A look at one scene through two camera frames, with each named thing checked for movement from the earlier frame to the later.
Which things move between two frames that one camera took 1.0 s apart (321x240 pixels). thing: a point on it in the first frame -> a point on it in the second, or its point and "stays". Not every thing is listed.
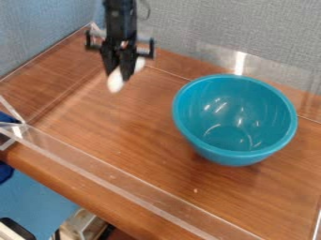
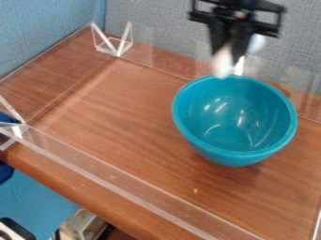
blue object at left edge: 7,169 stays
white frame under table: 82,226 stays
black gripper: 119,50 -> 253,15
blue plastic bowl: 236,118 stays
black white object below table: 14,232 stays
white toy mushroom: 115,82 -> 224,63
